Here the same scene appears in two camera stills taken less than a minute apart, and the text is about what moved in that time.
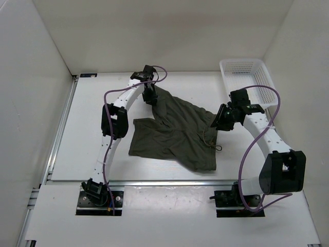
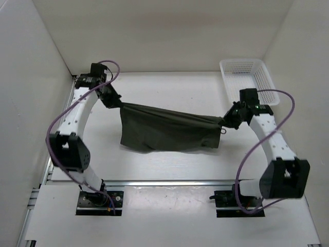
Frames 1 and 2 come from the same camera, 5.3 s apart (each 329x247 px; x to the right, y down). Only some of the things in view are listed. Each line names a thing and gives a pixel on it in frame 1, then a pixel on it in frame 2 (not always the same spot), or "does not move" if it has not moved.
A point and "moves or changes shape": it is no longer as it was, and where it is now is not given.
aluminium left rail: [50, 161] does not move
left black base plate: [87, 206] does not move
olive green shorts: [178, 130] moves or changes shape
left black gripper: [153, 98] -> [114, 102]
